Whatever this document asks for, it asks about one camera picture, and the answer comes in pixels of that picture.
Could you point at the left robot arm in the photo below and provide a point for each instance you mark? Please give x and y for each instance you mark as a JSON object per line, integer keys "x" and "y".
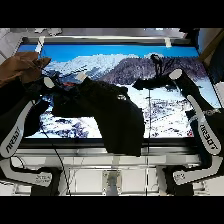
{"x": 15, "y": 135}

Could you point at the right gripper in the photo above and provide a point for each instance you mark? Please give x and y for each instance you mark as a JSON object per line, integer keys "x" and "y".
{"x": 141, "y": 84}

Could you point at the black garment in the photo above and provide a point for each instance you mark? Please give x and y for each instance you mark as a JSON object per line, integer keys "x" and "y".
{"x": 9, "y": 98}
{"x": 116, "y": 123}

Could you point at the brown garment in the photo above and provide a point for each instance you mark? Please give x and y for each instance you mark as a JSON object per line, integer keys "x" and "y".
{"x": 20, "y": 66}

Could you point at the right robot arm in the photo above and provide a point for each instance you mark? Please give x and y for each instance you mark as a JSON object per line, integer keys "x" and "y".
{"x": 204, "y": 128}

